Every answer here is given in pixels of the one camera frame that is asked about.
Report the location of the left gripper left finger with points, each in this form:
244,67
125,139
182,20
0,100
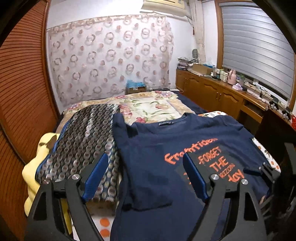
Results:
46,219

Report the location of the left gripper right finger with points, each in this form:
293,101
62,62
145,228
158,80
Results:
231,210

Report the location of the navy printed t-shirt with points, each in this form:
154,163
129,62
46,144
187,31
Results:
156,198

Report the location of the white orange-print bed sheet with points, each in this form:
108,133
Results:
103,219

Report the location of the dark circle-patterned folded garment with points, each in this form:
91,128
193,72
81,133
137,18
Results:
83,137

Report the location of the wooden louvered wardrobe door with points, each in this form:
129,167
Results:
28,109

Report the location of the navy blanket at bedside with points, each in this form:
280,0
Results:
190,104

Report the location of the wooden sideboard cabinet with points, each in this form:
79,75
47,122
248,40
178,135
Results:
214,95

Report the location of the floral beige bed quilt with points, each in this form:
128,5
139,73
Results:
144,107

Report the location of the pink kettle jug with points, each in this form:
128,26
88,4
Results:
232,77

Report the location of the box with blue cloth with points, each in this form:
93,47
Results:
135,87

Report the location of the open cardboard box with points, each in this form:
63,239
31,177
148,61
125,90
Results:
200,69

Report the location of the grey window blind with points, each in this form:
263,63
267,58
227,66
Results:
254,45

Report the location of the beige side curtain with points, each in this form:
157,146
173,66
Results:
198,25

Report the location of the white air conditioner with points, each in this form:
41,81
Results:
172,7

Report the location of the pink ring-patterned curtain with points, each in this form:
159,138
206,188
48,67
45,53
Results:
100,57

